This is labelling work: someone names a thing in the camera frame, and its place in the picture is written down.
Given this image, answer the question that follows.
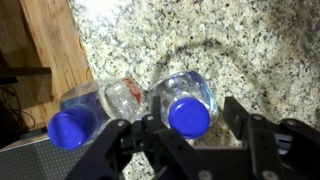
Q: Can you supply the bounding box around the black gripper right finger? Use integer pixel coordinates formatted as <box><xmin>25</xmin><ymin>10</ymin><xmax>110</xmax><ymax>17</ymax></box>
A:
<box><xmin>223</xmin><ymin>96</ymin><xmax>284</xmax><ymax>180</ymax></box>

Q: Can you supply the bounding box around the blue-capped water bottle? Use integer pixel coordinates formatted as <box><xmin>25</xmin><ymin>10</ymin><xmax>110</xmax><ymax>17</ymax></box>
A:
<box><xmin>48</xmin><ymin>77</ymin><xmax>141</xmax><ymax>150</ymax></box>
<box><xmin>148</xmin><ymin>70</ymin><xmax>219</xmax><ymax>139</ymax></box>

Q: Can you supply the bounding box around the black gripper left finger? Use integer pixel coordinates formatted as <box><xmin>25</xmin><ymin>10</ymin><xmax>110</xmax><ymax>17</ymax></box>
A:
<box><xmin>142</xmin><ymin>96</ymin><xmax>214</xmax><ymax>180</ymax></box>

